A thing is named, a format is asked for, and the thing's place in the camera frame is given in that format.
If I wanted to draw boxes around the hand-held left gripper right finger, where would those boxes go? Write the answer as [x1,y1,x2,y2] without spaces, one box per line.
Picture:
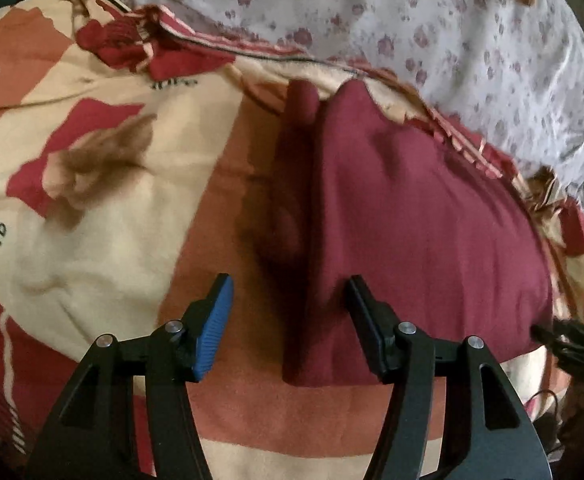
[347,274,553,480]

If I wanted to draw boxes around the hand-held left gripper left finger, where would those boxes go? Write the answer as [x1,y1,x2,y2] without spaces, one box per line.
[24,273,235,480]

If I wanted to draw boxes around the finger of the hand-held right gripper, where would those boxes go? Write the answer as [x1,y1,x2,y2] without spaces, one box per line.
[529,322,584,367]

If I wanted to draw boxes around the maroon garment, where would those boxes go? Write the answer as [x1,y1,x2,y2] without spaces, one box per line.
[271,79,556,389]

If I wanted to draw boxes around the printed fleece blanket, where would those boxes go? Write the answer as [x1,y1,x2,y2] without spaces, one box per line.
[0,0,584,480]

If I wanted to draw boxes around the floral bed sheet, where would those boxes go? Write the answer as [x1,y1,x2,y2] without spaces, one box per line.
[46,0,584,197]

